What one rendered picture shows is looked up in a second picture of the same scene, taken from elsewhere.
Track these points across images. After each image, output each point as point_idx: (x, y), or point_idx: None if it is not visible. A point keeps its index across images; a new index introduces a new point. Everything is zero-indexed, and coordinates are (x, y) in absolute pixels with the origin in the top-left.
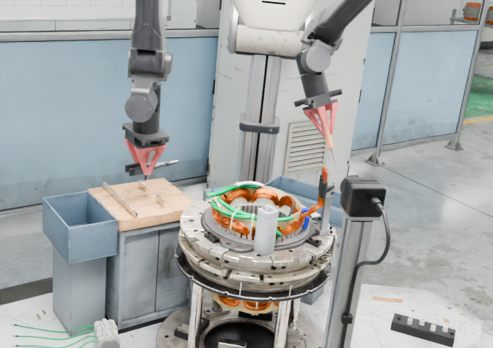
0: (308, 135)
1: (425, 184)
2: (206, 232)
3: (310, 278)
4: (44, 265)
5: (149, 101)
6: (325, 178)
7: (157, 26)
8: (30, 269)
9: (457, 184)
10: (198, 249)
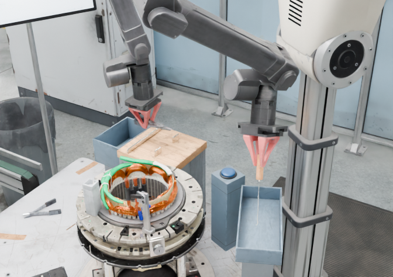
0: None
1: None
2: (100, 180)
3: (120, 256)
4: (369, 191)
5: (106, 75)
6: (125, 184)
7: (119, 22)
8: (358, 188)
9: None
10: None
